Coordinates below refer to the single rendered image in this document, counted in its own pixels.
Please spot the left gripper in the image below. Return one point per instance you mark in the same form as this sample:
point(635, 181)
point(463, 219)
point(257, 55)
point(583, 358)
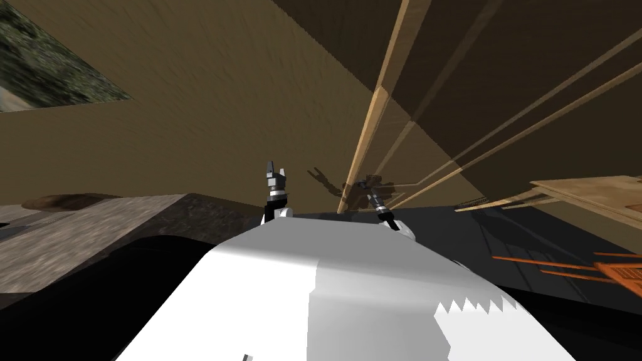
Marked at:
point(275, 181)

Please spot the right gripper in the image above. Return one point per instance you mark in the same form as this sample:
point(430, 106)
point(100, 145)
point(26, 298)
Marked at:
point(369, 185)

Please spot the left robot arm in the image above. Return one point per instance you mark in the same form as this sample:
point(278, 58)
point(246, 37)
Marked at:
point(273, 208)

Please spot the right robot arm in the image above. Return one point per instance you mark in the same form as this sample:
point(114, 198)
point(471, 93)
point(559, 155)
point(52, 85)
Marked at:
point(388, 218)

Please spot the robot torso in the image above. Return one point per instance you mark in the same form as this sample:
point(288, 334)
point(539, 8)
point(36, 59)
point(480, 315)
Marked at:
point(311, 291)

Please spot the grey stone counter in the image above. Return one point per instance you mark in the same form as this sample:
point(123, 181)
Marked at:
point(75, 235)

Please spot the light wooden table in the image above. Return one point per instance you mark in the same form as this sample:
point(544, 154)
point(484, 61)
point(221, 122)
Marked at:
point(592, 193)

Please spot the orange wooden chair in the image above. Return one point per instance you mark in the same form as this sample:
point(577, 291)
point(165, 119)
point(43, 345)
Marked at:
point(622, 273)

